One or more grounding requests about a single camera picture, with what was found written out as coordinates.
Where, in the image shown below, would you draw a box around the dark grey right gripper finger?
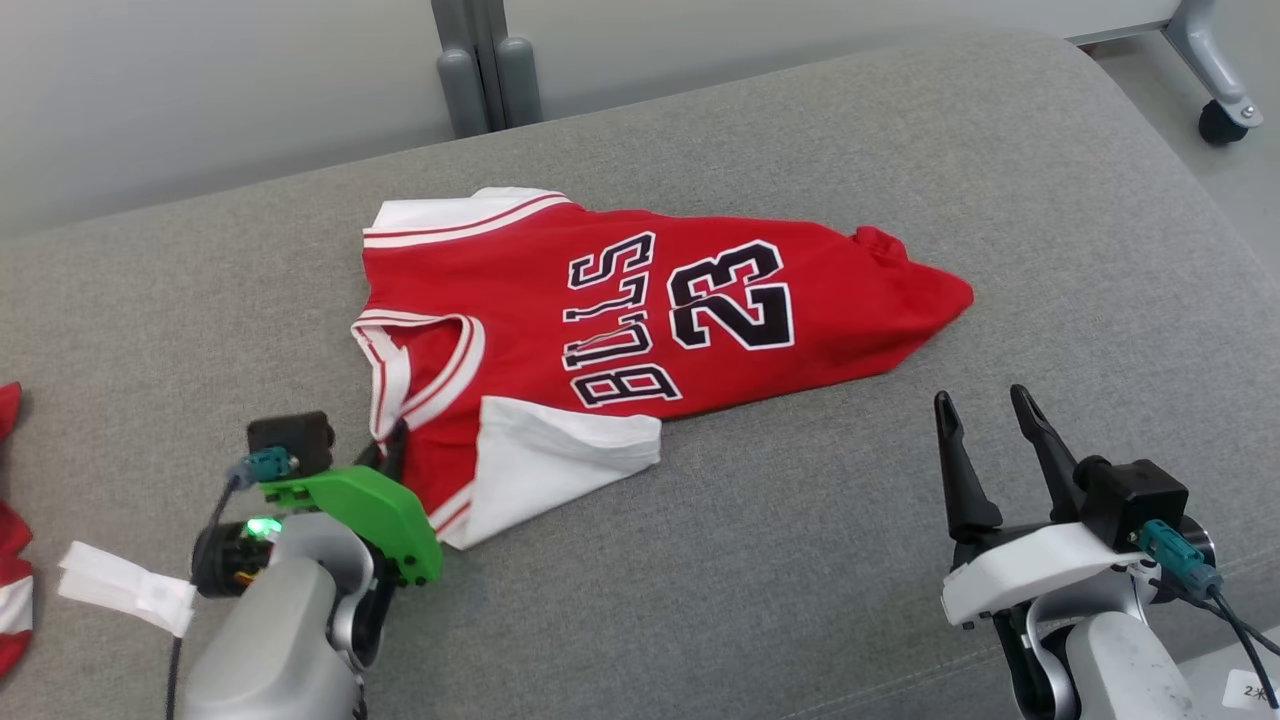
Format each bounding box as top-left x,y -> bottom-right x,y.
933,390 -> 1004,547
1010,384 -> 1087,527

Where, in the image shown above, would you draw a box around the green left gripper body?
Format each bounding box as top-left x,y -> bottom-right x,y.
257,465 -> 445,589

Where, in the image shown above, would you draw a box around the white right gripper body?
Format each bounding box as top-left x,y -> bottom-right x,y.
940,520 -> 1152,630

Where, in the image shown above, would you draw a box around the red white basketball jersey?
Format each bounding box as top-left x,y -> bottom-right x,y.
350,186 -> 976,552

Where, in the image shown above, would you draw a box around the red shorts with white stripe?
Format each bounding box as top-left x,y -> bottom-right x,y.
0,382 -> 37,681

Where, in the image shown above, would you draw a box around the white paper tag with writing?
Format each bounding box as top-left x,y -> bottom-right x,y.
1224,667 -> 1280,714

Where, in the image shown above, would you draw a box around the black caster wheel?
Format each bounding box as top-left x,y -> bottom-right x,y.
1198,98 -> 1252,147

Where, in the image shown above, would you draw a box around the grey caster leg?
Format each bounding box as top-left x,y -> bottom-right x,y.
1160,0 -> 1264,127

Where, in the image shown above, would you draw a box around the left camera cable teal plug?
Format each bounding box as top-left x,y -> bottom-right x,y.
165,447 -> 300,720

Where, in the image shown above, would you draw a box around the camera cable teal plug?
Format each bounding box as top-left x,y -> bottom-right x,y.
1138,519 -> 1280,703
165,447 -> 300,720

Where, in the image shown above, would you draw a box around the right camera cable teal plug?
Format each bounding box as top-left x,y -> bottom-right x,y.
1138,519 -> 1280,703

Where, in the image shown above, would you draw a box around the blank white paper cable tag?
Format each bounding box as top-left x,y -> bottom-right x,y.
58,541 -> 199,639

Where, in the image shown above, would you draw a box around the dark grey partition post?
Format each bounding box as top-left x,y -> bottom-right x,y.
432,0 -> 544,139

